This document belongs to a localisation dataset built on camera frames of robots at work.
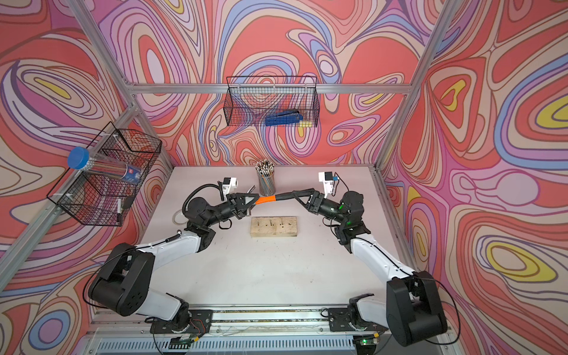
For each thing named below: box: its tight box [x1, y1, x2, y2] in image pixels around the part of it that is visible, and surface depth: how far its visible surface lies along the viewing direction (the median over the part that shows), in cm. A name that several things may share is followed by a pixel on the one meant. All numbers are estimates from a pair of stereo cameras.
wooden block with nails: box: [249, 215, 298, 237], surface depth 95 cm
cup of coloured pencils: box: [255, 159, 276, 197], surface depth 98 cm
